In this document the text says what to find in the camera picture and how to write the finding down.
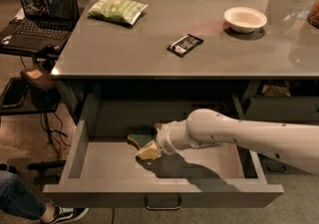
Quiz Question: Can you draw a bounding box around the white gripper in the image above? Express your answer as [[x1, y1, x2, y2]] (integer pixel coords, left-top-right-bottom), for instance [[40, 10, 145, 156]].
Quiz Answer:
[[137, 121, 179, 160]]

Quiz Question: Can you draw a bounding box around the green yellow sponge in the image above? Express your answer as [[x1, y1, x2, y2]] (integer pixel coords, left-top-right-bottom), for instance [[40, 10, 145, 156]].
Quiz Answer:
[[127, 125, 158, 149]]

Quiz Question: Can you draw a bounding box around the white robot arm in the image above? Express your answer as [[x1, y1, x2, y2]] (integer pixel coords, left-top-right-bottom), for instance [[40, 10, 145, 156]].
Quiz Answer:
[[137, 109, 319, 175]]

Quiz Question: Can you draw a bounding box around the open grey top drawer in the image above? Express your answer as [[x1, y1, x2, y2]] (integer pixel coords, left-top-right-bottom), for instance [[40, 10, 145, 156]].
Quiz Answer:
[[44, 94, 283, 208]]

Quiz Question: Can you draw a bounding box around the black snack bar wrapper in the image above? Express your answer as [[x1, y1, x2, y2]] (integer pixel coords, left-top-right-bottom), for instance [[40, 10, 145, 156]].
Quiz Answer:
[[166, 34, 203, 58]]

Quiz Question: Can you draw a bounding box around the black laptop stand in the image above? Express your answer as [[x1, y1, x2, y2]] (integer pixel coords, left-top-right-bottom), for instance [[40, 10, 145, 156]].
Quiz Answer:
[[1, 55, 69, 176]]

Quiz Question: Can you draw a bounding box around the black white sneaker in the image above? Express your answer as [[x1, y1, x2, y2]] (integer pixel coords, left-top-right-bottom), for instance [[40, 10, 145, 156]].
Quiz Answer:
[[40, 205, 89, 224]]

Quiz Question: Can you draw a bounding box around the black controller with note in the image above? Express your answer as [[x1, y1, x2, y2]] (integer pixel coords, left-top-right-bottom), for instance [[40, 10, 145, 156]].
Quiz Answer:
[[20, 64, 55, 91]]

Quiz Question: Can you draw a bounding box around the green chip bag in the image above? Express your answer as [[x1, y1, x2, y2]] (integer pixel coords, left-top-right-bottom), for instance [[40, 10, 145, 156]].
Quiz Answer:
[[88, 0, 148, 26]]

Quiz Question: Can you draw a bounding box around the dark tablet on shelf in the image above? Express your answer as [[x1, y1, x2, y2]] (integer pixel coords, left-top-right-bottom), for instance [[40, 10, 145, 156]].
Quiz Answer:
[[1, 78, 29, 109]]

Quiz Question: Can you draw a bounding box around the white bowl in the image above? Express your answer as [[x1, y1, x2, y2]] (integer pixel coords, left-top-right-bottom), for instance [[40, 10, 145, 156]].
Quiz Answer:
[[223, 7, 267, 34]]

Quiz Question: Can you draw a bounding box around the person leg in jeans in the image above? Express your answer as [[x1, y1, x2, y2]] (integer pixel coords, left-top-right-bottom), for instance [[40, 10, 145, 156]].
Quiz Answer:
[[0, 171, 46, 220]]

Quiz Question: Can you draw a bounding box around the black laptop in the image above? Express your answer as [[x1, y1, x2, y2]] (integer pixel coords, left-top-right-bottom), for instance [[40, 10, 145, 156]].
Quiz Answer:
[[1, 0, 80, 53]]

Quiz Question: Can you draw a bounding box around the metal drawer handle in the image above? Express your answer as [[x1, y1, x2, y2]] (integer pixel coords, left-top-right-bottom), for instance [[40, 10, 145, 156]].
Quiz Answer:
[[144, 196, 181, 211]]

